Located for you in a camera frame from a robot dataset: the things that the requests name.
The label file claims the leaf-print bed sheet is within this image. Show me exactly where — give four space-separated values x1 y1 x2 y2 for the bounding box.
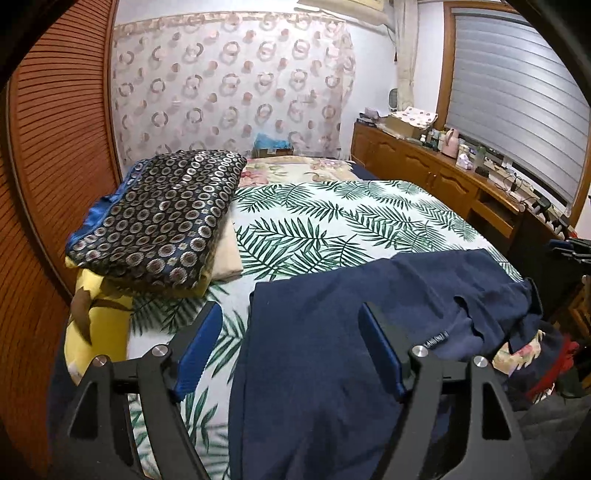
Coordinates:
124 180 522 480

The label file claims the cardboard box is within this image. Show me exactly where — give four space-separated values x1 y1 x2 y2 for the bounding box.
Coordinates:
383 115 423 139

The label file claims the cream floral window curtain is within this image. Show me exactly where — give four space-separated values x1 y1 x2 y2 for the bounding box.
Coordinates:
392 0 419 112

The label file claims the navy printed t-shirt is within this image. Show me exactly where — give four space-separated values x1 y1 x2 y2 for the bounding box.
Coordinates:
228 248 543 480

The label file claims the navy circle-print folded cloth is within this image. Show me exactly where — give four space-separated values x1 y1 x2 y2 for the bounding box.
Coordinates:
65 150 247 289

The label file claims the navy mattress sheet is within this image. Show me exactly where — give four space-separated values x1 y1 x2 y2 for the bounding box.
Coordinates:
351 161 384 182

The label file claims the beige folded cloth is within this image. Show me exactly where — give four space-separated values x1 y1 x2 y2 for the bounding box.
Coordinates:
203 217 243 282

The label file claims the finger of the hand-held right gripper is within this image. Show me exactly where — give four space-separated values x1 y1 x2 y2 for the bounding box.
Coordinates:
547 236 591 265

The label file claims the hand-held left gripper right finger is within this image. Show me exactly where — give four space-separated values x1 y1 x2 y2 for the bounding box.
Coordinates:
358 302 532 480

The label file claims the row of toiletry bottles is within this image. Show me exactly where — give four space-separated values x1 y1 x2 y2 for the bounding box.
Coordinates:
418 129 444 151

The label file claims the cream wall air conditioner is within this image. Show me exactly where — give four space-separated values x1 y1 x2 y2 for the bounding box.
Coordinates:
295 0 393 28

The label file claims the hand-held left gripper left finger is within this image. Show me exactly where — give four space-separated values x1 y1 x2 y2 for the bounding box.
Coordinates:
48 301 225 480

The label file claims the box with blue cloth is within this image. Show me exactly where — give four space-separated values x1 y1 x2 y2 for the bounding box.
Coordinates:
253 133 294 158

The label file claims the wooden louvred wardrobe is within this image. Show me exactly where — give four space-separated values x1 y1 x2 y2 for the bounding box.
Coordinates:
0 0 125 480

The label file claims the red cloth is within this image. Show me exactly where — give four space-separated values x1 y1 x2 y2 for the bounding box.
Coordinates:
526 342 580 402

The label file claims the wooden sideboard cabinet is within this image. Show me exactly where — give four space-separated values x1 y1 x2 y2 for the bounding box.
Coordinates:
351 121 527 241

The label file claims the white floral cloth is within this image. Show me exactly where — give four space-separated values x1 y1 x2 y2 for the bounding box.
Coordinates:
401 106 439 130

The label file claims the circle-print sheer curtain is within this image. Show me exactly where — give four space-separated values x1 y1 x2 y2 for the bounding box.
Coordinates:
111 11 356 167

